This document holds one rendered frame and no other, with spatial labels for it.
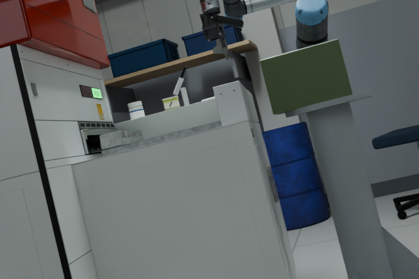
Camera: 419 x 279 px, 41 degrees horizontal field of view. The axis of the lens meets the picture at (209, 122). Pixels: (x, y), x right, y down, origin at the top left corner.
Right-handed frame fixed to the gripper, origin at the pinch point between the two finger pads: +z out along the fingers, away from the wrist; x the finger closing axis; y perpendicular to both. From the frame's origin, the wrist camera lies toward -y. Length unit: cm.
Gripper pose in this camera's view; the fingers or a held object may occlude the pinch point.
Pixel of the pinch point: (227, 56)
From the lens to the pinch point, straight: 233.6
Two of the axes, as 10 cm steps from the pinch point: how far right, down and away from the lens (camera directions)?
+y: -9.6, 2.4, 1.2
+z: 2.4, 9.7, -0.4
